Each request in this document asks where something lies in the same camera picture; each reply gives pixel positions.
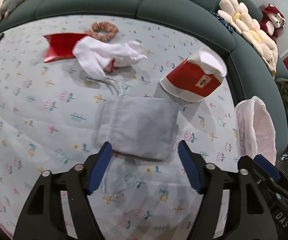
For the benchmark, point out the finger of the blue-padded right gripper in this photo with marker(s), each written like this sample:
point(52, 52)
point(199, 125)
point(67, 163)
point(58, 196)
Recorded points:
point(267, 166)

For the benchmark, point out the grey drawstring pouch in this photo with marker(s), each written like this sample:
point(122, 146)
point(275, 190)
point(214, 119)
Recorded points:
point(141, 127)

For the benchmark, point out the red and white paper cup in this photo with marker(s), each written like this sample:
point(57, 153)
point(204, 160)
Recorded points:
point(196, 77)

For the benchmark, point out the blue knitted item on sofa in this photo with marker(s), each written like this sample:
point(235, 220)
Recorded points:
point(223, 22)

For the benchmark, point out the large white flower pillow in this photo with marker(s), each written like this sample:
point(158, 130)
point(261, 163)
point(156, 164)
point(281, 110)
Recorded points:
point(237, 16)

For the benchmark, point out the white cloth glove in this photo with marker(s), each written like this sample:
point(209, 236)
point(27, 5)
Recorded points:
point(98, 58)

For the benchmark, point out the floral light blue tablecloth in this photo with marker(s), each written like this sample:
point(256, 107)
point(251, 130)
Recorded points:
point(48, 122)

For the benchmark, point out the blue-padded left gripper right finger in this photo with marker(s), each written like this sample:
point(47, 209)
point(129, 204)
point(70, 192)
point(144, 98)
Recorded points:
point(248, 215)

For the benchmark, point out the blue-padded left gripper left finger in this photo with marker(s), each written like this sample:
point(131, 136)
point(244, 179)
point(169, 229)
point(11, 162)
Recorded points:
point(42, 216)

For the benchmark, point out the red and white plush bear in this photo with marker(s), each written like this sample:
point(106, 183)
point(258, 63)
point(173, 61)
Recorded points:
point(272, 22)

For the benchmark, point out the dark green sectional sofa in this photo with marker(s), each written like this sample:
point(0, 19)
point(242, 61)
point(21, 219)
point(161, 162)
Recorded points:
point(248, 74)

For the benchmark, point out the red paper envelope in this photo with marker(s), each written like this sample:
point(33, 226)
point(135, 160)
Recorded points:
point(61, 45)

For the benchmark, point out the grey plush toy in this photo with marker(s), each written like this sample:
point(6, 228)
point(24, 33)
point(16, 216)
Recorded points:
point(7, 7)

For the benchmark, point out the white trash bag bin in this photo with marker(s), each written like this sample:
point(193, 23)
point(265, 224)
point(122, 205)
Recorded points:
point(256, 129)

